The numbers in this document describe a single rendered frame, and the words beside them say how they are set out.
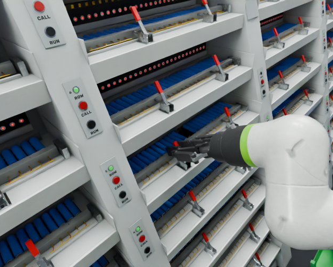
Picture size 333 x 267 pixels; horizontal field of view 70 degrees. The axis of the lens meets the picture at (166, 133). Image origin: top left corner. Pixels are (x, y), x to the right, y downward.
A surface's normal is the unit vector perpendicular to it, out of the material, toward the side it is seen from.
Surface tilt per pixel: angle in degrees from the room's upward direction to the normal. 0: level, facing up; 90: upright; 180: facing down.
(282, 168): 63
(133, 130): 19
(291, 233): 78
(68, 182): 109
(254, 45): 90
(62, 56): 90
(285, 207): 54
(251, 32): 90
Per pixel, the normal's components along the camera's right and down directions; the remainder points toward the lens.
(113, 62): 0.70, 0.38
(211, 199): -0.07, -0.81
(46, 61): 0.65, 0.11
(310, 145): -0.06, 0.01
